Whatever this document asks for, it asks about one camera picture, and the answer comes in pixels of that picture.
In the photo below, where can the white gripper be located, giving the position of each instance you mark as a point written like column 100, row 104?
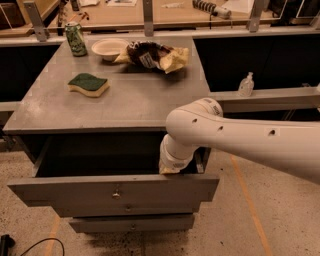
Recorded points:
column 172, row 162

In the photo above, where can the grey top drawer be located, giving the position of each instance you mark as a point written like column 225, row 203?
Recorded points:
column 116, row 168

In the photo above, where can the grey drawer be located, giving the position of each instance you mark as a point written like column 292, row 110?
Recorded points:
column 116, row 168
column 162, row 222
column 124, row 210

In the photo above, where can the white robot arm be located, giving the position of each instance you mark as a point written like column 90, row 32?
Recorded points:
column 291, row 147

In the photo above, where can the grey bottom drawer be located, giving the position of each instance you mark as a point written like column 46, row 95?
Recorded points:
column 162, row 222

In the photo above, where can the grey drawer cabinet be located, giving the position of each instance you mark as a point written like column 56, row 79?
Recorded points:
column 137, row 100

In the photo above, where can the grey middle drawer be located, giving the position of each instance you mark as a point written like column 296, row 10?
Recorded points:
column 124, row 210

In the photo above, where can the green yellow sponge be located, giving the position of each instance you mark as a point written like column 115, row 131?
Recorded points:
column 88, row 85

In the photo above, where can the yellow brown chip bag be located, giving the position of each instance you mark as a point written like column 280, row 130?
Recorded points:
column 152, row 55

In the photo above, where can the clear sanitizer bottle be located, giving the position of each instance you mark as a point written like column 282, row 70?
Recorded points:
column 246, row 86

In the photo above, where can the white paper bowl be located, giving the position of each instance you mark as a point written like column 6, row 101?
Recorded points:
column 109, row 49

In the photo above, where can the green soda can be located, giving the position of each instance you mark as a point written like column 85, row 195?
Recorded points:
column 75, row 38

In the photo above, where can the black white handheld tool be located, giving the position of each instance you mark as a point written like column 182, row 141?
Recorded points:
column 211, row 8

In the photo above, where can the black plug on floor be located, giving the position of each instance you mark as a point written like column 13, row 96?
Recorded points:
column 6, row 242

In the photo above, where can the white paper sheet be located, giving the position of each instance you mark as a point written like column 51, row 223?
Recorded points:
column 242, row 6

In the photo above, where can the grey metal bracket middle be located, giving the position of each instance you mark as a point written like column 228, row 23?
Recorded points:
column 148, row 18

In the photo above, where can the grey metal bracket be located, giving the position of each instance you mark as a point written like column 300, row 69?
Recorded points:
column 148, row 18
column 34, row 15
column 255, row 16

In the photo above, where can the grey metal bracket right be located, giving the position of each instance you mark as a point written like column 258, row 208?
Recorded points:
column 255, row 16

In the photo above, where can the grey metal bracket left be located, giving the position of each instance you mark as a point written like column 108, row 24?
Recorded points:
column 34, row 15

